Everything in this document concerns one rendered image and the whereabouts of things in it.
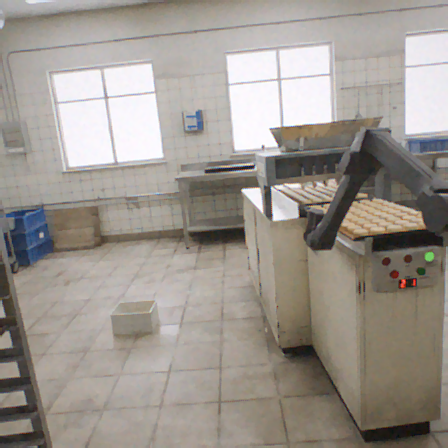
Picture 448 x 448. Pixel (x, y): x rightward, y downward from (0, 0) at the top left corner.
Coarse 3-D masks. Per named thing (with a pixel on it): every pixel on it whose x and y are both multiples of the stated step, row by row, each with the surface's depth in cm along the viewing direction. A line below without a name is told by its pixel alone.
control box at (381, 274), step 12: (384, 252) 140; (396, 252) 138; (408, 252) 138; (420, 252) 139; (432, 252) 139; (372, 264) 141; (396, 264) 139; (408, 264) 139; (420, 264) 140; (432, 264) 140; (372, 276) 142; (384, 276) 140; (408, 276) 140; (420, 276) 140; (432, 276) 141; (372, 288) 143; (384, 288) 141; (396, 288) 141
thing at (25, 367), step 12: (0, 228) 101; (0, 240) 100; (0, 276) 101; (12, 276) 104; (12, 288) 104; (12, 300) 103; (12, 312) 104; (12, 336) 105; (24, 336) 107; (24, 348) 107; (24, 360) 107; (24, 372) 108; (36, 384) 111; (36, 396) 110; (36, 420) 111; (48, 432) 115; (48, 444) 114
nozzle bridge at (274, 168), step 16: (400, 144) 203; (256, 160) 229; (272, 160) 200; (288, 160) 209; (320, 160) 210; (336, 160) 211; (272, 176) 201; (288, 176) 211; (304, 176) 209; (320, 176) 207; (336, 176) 207; (384, 176) 217; (384, 192) 219; (272, 208) 216
